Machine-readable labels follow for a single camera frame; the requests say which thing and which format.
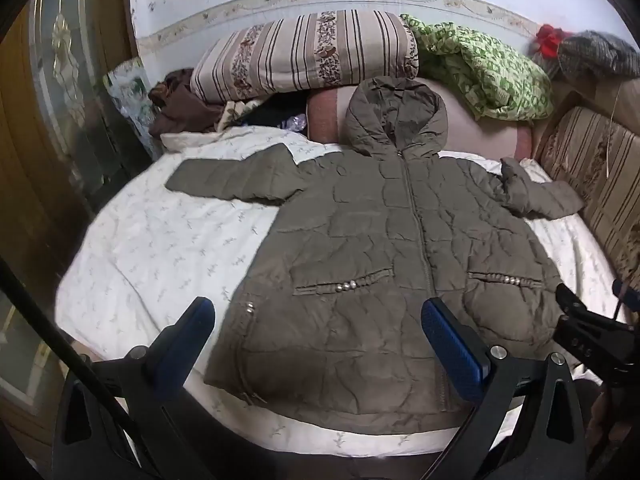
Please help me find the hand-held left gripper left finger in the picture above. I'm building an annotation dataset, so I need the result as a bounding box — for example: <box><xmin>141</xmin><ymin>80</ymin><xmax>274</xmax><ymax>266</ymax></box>
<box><xmin>52</xmin><ymin>296</ymin><xmax>217</xmax><ymax>480</ymax></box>

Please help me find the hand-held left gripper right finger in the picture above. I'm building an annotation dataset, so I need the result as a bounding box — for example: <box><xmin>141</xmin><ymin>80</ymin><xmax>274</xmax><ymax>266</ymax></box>
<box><xmin>421</xmin><ymin>296</ymin><xmax>588</xmax><ymax>480</ymax></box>

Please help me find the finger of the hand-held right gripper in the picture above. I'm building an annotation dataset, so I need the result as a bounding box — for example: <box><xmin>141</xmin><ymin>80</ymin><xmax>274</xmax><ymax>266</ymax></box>
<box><xmin>612</xmin><ymin>279</ymin><xmax>640</xmax><ymax>313</ymax></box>
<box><xmin>552</xmin><ymin>282</ymin><xmax>603</xmax><ymax>363</ymax></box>

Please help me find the olive hooded puffer jacket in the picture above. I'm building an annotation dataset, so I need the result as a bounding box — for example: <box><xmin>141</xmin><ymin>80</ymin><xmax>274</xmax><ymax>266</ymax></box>
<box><xmin>165</xmin><ymin>76</ymin><xmax>586</xmax><ymax>436</ymax></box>

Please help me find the white patterned bed quilt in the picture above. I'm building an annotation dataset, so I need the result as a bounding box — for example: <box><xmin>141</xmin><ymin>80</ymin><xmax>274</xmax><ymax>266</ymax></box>
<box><xmin>55</xmin><ymin>125</ymin><xmax>631</xmax><ymax>461</ymax></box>

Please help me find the striped floral cushion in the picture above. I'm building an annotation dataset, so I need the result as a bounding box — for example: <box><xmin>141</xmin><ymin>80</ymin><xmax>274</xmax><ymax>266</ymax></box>
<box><xmin>532</xmin><ymin>102</ymin><xmax>640</xmax><ymax>281</ymax></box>

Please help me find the pink pillow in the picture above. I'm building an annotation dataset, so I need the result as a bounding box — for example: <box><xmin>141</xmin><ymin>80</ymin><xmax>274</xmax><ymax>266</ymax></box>
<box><xmin>306</xmin><ymin>77</ymin><xmax>533</xmax><ymax>161</ymax></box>

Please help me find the brown clothing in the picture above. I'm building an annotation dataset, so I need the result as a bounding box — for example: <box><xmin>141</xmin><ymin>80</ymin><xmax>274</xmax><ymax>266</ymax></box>
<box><xmin>148</xmin><ymin>67</ymin><xmax>226</xmax><ymax>137</ymax></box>

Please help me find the cream floral cloth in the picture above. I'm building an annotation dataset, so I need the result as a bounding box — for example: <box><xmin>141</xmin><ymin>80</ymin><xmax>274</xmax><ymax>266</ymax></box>
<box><xmin>215</xmin><ymin>100</ymin><xmax>261</xmax><ymax>131</ymax></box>

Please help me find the grey knitted cloth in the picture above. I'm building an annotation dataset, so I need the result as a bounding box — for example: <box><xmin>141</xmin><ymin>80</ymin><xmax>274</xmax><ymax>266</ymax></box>
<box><xmin>557</xmin><ymin>30</ymin><xmax>640</xmax><ymax>81</ymax></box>

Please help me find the floral plastic bag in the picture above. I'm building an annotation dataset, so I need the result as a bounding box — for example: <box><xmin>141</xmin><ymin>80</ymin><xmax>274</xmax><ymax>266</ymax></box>
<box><xmin>102</xmin><ymin>56</ymin><xmax>163</xmax><ymax>151</ymax></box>

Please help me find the wooden wardrobe door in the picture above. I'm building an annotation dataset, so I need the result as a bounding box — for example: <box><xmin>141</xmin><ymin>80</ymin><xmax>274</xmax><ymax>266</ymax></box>
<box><xmin>0</xmin><ymin>0</ymin><xmax>166</xmax><ymax>461</ymax></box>

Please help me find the red cloth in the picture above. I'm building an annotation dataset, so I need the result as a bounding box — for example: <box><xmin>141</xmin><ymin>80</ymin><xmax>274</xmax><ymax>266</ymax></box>
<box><xmin>535</xmin><ymin>24</ymin><xmax>573</xmax><ymax>58</ymax></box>

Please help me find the green patterned quilt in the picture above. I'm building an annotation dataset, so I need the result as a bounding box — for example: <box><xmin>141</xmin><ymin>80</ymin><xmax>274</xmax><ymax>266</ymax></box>
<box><xmin>400</xmin><ymin>14</ymin><xmax>555</xmax><ymax>122</ymax></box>

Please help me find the striped beige pillow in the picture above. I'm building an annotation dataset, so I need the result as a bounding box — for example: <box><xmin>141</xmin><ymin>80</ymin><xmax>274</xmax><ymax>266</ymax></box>
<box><xmin>190</xmin><ymin>10</ymin><xmax>421</xmax><ymax>106</ymax></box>

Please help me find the black strap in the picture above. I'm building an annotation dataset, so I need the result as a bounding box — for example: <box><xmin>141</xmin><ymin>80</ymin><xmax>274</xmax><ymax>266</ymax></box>
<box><xmin>0</xmin><ymin>255</ymin><xmax>166</xmax><ymax>480</ymax></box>

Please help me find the wooden bed frame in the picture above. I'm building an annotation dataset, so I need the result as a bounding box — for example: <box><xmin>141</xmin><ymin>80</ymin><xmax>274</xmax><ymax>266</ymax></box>
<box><xmin>550</xmin><ymin>75</ymin><xmax>640</xmax><ymax>136</ymax></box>

